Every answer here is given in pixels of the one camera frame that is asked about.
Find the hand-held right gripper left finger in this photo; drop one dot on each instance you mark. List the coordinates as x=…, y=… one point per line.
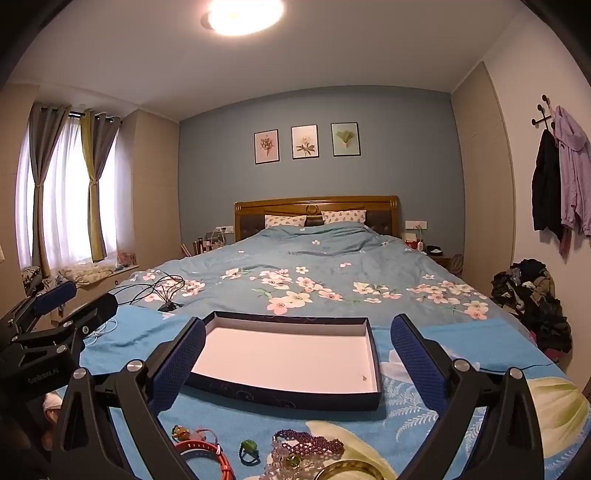
x=178, y=369

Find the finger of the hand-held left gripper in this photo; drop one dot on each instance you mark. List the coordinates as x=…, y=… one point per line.
x=94, y=310
x=55, y=296

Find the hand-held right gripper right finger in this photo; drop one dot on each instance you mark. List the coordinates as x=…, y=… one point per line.
x=418, y=364

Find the dark blue shallow box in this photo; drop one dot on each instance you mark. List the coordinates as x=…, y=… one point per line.
x=281, y=355

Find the gold bangle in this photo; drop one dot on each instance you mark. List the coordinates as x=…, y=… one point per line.
x=346, y=467

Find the person's left hand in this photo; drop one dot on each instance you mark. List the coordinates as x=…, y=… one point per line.
x=53, y=408

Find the beige window cabinet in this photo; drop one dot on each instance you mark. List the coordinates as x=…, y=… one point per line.
x=111, y=281

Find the white ruffled cloth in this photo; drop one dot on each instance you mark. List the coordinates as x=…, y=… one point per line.
x=85, y=273

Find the small pink fan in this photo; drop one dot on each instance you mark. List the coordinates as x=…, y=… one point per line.
x=125, y=259

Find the turquoise printed blanket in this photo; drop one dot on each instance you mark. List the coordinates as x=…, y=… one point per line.
x=369, y=429

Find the white sheer curtain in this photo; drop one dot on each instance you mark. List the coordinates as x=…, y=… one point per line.
x=67, y=207

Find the cluttered bedside table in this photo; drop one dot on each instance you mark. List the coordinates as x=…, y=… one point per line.
x=431, y=251

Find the yellow and grey curtain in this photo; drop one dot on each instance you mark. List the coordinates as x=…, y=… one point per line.
x=97, y=184

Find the cluttered bedside bottles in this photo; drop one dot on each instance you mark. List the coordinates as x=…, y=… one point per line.
x=205, y=243

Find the beige tall wardrobe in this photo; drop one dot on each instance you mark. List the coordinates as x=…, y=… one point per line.
x=485, y=184
x=152, y=194

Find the pile of dark clothes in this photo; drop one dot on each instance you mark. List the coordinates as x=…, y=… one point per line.
x=531, y=300

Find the floral blue duvet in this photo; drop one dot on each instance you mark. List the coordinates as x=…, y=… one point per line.
x=323, y=258

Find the patterned white pillow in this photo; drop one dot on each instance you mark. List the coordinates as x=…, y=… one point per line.
x=286, y=220
x=344, y=217

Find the black curtain rod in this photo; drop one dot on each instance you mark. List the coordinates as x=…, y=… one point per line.
x=76, y=112

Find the wooden headboard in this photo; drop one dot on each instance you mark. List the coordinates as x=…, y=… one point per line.
x=318, y=203

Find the black jacket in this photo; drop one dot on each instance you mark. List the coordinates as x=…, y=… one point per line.
x=545, y=184

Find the purple jacket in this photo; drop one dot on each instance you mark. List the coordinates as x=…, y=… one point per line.
x=575, y=175

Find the white flower framed picture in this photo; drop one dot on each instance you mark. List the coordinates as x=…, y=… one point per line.
x=304, y=141

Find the round ceiling lamp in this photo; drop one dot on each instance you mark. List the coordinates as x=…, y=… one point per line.
x=242, y=14

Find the white wall socket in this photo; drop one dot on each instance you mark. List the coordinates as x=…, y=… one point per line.
x=223, y=229
x=415, y=225

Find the black wall coat rack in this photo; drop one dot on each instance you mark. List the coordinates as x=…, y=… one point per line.
x=545, y=115

